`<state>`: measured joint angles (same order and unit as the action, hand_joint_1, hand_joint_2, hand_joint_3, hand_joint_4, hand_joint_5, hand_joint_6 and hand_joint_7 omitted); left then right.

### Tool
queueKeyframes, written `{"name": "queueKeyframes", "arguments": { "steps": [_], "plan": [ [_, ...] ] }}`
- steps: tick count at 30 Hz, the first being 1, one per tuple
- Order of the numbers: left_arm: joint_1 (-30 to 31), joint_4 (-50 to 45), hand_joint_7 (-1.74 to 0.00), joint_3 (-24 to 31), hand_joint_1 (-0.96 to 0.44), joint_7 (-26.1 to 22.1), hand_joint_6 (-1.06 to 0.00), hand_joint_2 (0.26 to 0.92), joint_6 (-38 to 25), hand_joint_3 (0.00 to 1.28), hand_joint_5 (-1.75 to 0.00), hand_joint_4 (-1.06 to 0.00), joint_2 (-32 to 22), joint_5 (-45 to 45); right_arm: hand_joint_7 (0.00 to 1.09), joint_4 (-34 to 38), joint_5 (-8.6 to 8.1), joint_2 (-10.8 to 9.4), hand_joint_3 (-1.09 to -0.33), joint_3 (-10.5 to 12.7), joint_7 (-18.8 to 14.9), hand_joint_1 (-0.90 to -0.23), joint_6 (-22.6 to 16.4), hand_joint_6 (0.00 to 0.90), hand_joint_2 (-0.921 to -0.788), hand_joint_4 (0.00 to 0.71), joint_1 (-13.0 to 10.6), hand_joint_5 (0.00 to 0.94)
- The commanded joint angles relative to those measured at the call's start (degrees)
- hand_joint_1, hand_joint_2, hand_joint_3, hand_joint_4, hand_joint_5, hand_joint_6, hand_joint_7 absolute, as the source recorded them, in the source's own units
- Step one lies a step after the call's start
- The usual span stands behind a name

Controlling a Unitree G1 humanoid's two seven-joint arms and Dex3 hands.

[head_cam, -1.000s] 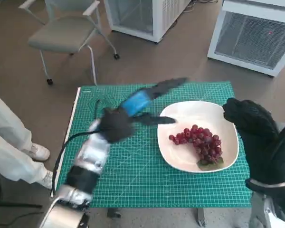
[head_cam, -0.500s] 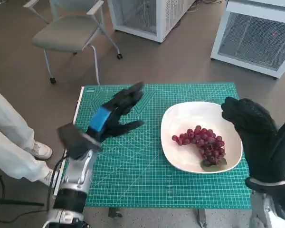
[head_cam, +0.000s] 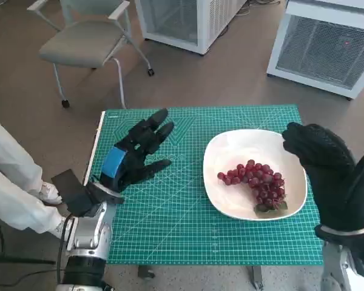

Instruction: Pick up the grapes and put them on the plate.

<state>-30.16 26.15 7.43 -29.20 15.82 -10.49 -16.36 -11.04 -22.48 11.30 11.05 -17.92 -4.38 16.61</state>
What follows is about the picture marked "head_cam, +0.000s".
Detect red toy grape bunch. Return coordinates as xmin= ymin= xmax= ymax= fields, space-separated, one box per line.
xmin=217 ymin=159 xmax=289 ymax=218

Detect green cutting mat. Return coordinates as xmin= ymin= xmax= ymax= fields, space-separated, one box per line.
xmin=86 ymin=104 xmax=325 ymax=266

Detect tall white mesh cabinet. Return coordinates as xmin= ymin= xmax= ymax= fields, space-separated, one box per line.
xmin=134 ymin=0 xmax=249 ymax=56

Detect wide white mesh cabinet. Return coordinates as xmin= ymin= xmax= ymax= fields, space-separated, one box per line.
xmin=266 ymin=0 xmax=364 ymax=101

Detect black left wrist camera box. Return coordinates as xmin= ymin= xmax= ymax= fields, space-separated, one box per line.
xmin=50 ymin=169 xmax=93 ymax=218

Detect metal table bracket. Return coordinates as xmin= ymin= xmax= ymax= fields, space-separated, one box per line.
xmin=251 ymin=266 xmax=265 ymax=290
xmin=138 ymin=265 xmax=156 ymax=279

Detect grey office chair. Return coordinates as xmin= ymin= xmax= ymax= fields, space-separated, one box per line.
xmin=27 ymin=0 xmax=156 ymax=109

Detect person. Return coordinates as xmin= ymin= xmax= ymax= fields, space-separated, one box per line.
xmin=0 ymin=105 xmax=66 ymax=239

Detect white square plate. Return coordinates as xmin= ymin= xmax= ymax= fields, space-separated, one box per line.
xmin=203 ymin=129 xmax=309 ymax=221

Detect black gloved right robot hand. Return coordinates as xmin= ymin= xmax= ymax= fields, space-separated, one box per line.
xmin=282 ymin=122 xmax=364 ymax=232

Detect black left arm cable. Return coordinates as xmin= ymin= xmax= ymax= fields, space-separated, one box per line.
xmin=56 ymin=216 xmax=74 ymax=283

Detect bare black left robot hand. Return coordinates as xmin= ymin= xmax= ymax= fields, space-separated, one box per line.
xmin=101 ymin=108 xmax=175 ymax=193

